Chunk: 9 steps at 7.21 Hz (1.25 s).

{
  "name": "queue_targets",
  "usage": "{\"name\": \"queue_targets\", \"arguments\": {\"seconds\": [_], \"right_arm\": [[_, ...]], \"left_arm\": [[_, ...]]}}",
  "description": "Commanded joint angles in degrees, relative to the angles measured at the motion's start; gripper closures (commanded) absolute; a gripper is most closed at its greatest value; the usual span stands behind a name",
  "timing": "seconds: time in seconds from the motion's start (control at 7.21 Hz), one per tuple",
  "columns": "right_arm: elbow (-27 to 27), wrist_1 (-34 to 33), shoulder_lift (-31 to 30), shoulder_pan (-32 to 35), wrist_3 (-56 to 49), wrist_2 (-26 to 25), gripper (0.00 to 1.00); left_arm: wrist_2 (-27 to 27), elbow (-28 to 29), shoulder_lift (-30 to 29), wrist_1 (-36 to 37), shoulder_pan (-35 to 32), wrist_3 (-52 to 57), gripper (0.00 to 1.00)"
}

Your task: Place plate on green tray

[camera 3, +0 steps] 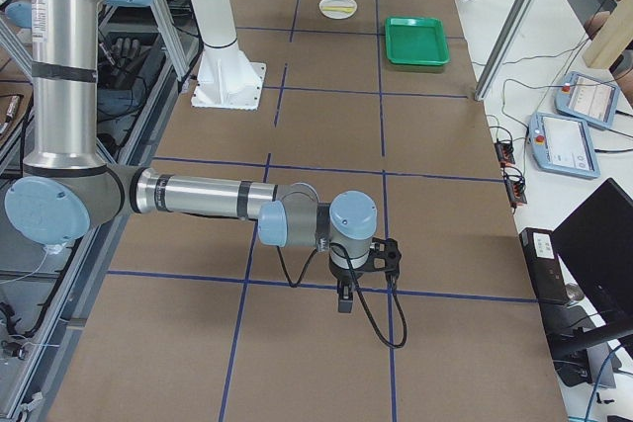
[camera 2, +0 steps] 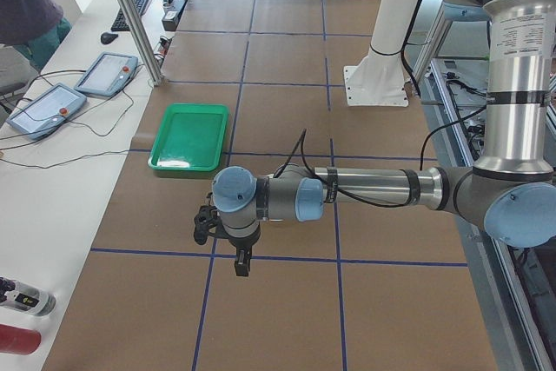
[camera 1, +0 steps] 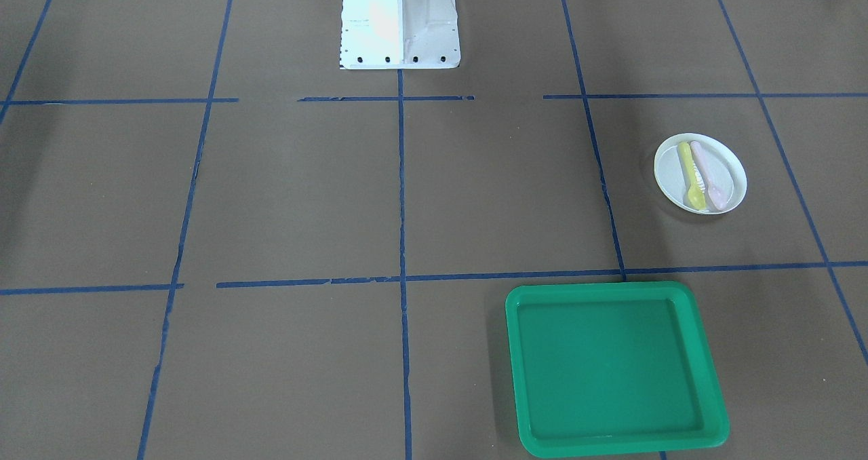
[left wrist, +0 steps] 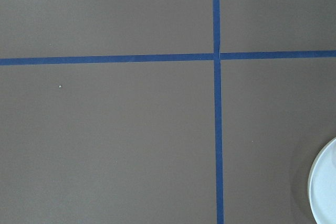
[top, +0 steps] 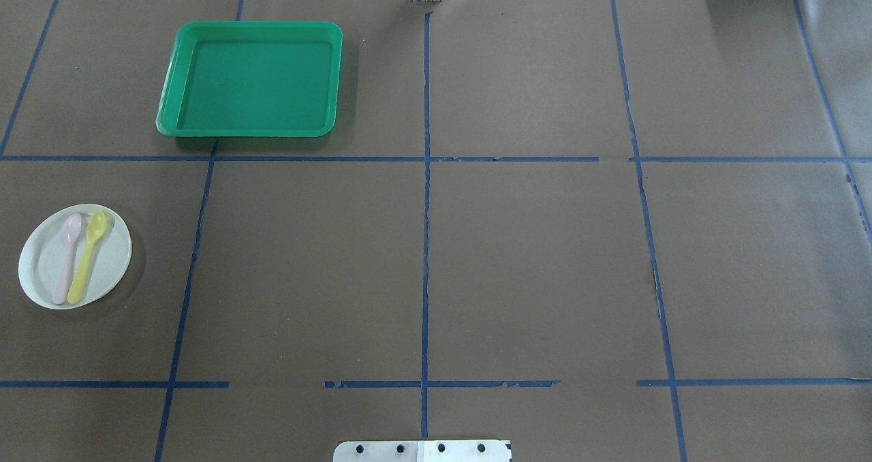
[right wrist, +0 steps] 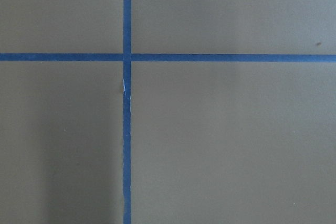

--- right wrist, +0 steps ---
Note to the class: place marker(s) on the vertical blue tape strip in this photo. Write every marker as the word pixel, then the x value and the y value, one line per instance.
pixel 127 110

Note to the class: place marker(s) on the horizontal blue tape strip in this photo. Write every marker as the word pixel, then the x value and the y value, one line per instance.
pixel 167 57

